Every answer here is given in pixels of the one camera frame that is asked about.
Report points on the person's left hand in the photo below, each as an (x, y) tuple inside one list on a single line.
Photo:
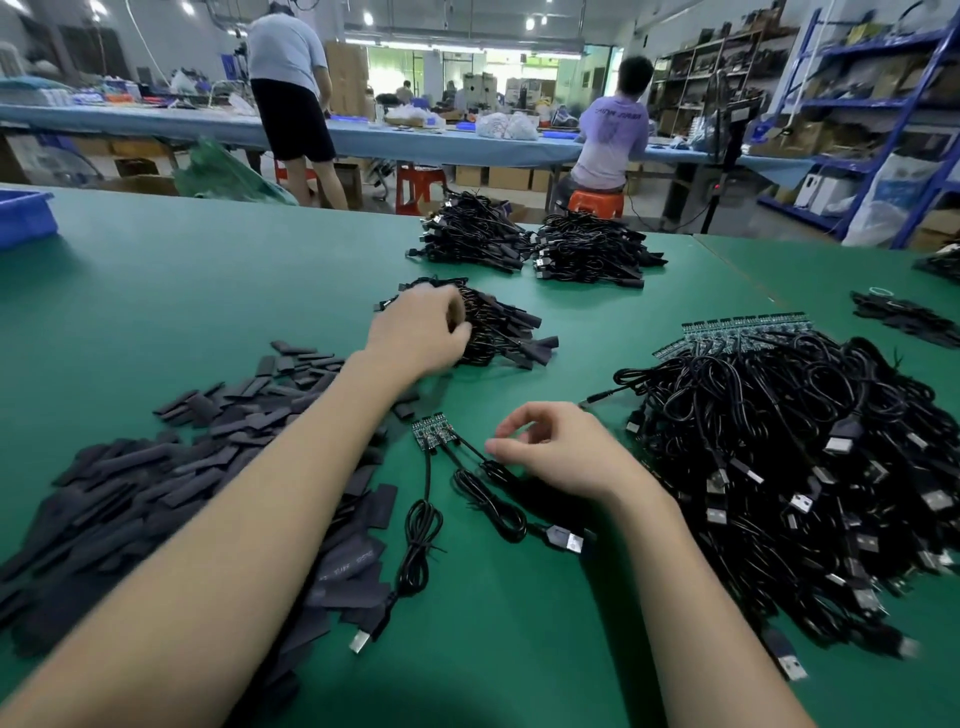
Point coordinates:
[(417, 333)]

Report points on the open cardboard box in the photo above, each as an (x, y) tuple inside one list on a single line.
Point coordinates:
[(135, 185)]

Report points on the person's right hand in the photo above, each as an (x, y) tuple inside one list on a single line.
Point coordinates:
[(567, 453)]

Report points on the person's right forearm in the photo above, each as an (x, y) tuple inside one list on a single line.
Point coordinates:
[(705, 630)]

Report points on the red plastic stool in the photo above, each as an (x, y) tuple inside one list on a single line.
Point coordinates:
[(420, 188)]

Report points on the blue plastic bin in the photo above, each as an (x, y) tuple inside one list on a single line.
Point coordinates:
[(26, 218)]

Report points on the blue metal shelving rack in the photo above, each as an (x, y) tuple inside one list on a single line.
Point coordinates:
[(878, 45)]

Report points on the green plastic bag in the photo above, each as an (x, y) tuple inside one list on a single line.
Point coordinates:
[(233, 177)]

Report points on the white plastic bag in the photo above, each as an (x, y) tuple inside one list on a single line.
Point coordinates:
[(885, 203)]

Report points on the orange plastic stool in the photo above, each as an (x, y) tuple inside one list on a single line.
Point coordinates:
[(596, 204)]

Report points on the dark storage shelf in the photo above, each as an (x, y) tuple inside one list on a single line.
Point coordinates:
[(713, 75)]

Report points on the black tripod stand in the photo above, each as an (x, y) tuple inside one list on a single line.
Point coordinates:
[(731, 135)]

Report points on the person's left forearm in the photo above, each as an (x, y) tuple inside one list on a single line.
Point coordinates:
[(195, 555)]

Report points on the long blue work table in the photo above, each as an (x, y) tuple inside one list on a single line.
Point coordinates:
[(150, 128)]

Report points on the pile of black sleeve strips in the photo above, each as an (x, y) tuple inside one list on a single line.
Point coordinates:
[(135, 510)]

